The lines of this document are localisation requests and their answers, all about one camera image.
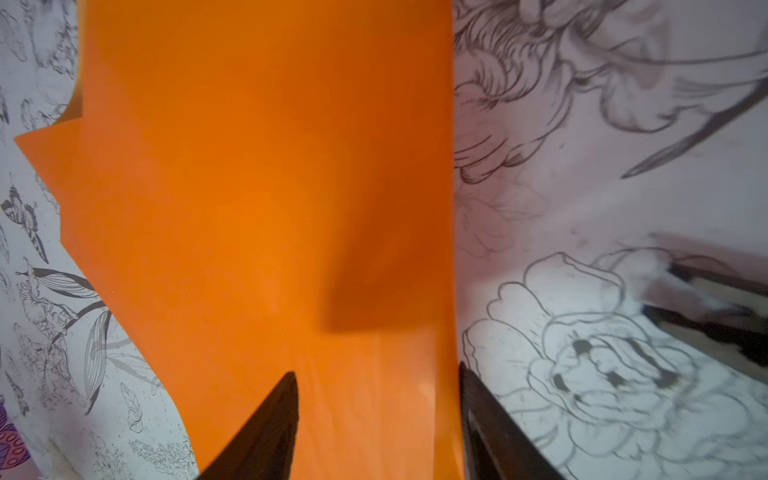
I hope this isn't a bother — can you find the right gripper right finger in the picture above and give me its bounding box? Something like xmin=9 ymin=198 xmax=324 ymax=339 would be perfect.
xmin=459 ymin=364 xmax=563 ymax=480

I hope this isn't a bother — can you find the orange wrapping paper sheet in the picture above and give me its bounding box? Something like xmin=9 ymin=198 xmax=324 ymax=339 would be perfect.
xmin=17 ymin=1 xmax=463 ymax=479

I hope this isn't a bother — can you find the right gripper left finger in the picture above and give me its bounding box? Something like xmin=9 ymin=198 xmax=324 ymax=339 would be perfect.
xmin=198 ymin=371 xmax=299 ymax=480

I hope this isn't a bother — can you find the yellow tape measure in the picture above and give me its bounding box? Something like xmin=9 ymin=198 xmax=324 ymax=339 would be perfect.
xmin=642 ymin=261 xmax=767 ymax=384

